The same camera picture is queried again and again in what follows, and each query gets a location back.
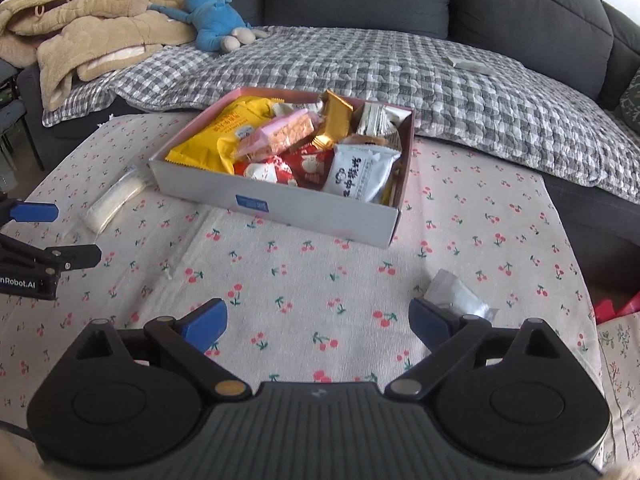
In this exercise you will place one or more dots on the clear plastic wrapper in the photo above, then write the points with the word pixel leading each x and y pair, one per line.
pixel 452 292

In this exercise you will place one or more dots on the small white paper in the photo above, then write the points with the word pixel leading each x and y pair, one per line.
pixel 467 64

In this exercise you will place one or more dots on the pink white cardboard box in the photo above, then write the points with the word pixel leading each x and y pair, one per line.
pixel 310 210

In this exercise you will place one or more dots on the pink snack packet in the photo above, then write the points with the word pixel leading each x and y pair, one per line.
pixel 285 130

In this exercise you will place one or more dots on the cherry print tablecloth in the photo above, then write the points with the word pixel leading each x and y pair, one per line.
pixel 300 280

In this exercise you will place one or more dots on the large yellow snack packet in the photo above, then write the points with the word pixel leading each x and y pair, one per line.
pixel 210 145

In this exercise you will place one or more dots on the brown pastry clear packet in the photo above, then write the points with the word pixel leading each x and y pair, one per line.
pixel 375 141

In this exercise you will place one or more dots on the floral fabric bag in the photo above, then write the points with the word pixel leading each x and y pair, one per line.
pixel 622 360

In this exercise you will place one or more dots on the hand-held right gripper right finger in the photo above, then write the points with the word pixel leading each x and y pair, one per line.
pixel 430 322

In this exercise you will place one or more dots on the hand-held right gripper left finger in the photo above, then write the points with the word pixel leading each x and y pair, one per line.
pixel 205 322

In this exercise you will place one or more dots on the red bag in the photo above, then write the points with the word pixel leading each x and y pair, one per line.
pixel 612 310

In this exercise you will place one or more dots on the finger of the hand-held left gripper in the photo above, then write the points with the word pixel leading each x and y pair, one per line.
pixel 35 212
pixel 70 256

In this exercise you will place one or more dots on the beige fleece blanket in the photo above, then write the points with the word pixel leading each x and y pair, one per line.
pixel 100 20

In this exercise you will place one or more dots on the grey checked quilt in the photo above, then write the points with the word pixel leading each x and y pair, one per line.
pixel 400 70

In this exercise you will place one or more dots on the large red snack packet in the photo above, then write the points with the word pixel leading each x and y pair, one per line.
pixel 260 170

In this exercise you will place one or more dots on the small red candy packet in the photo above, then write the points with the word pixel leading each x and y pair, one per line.
pixel 310 165

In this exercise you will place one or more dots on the cream striped snack packet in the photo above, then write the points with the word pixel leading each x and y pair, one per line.
pixel 372 120
pixel 300 108

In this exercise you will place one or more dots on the gold orange snack packet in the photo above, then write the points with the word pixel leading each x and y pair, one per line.
pixel 337 115

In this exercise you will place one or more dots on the black chair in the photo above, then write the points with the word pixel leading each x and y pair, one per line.
pixel 10 110

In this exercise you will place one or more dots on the green leaf-print cushion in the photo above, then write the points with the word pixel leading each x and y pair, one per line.
pixel 632 105

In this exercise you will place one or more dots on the blue plush toy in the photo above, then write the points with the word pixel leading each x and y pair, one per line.
pixel 210 15

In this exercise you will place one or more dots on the grey white snack packet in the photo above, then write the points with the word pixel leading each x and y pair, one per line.
pixel 360 170

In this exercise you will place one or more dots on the clear packet of white cakes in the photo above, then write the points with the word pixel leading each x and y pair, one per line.
pixel 112 200

